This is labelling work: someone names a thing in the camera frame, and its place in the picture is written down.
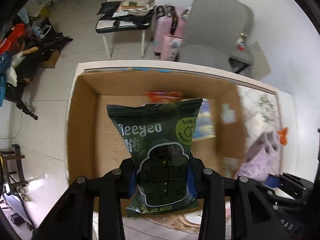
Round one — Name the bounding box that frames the lavender cloth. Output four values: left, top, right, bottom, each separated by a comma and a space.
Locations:
236, 131, 280, 182

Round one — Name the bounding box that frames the orange snack bag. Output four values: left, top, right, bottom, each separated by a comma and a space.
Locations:
277, 127, 289, 146

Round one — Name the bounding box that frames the dark green wet wipes pack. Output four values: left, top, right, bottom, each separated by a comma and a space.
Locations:
106, 98, 203, 217

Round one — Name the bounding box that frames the red floral wet wipes pack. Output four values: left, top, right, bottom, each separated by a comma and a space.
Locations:
147, 92, 183, 103

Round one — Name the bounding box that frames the yellow tissue pack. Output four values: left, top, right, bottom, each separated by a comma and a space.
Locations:
193, 99, 215, 140

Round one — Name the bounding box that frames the brown cardboard box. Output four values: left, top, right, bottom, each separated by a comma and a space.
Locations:
67, 70, 245, 181

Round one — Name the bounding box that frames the white patterned table mat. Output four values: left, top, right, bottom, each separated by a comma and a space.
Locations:
123, 86, 281, 239

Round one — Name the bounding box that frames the grey office chair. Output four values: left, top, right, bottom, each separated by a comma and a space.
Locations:
178, 0, 254, 74

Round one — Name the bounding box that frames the pile of clutter on floor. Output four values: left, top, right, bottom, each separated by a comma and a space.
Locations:
1, 8, 73, 120

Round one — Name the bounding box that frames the pink suitcase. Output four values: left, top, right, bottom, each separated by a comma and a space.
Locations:
153, 4, 188, 61

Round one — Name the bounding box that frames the white chair with clutter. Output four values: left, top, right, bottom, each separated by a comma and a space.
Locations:
95, 0, 155, 59

